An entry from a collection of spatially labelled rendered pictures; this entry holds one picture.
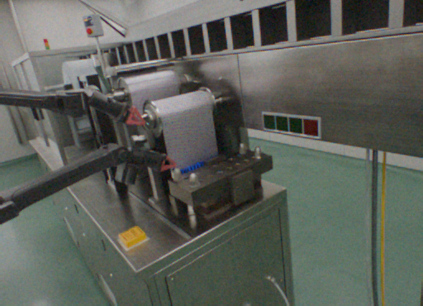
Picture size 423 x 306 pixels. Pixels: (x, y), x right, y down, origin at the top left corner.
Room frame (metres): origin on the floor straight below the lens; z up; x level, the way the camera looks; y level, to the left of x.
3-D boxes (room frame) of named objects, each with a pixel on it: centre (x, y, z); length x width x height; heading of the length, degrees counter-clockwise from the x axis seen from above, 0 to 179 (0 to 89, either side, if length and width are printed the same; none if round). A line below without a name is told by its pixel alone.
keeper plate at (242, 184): (1.03, -0.09, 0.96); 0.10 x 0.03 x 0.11; 124
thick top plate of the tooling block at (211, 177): (1.10, -0.03, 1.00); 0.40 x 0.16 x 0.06; 124
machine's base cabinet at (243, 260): (1.96, 0.70, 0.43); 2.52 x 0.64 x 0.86; 34
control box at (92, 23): (1.62, 0.49, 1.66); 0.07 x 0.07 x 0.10; 61
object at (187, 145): (1.17, 0.08, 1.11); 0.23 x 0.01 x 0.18; 124
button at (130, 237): (0.89, 0.31, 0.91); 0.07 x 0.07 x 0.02; 34
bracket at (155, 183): (1.16, 0.26, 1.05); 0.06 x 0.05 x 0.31; 124
